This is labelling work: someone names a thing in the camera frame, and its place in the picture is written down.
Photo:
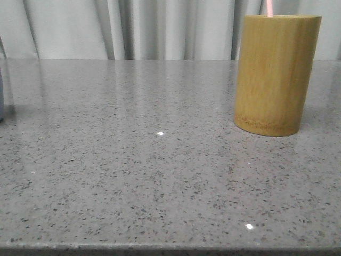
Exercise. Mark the pink chopstick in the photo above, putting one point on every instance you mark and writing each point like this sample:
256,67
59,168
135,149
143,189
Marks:
269,8

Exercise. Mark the bamboo cylinder holder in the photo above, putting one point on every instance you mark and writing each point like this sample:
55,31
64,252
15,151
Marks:
275,63

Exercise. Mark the grey curtain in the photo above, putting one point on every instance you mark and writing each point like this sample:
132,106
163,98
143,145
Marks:
170,30

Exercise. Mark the blue plastic cup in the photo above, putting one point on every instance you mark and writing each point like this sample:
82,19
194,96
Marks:
1,99

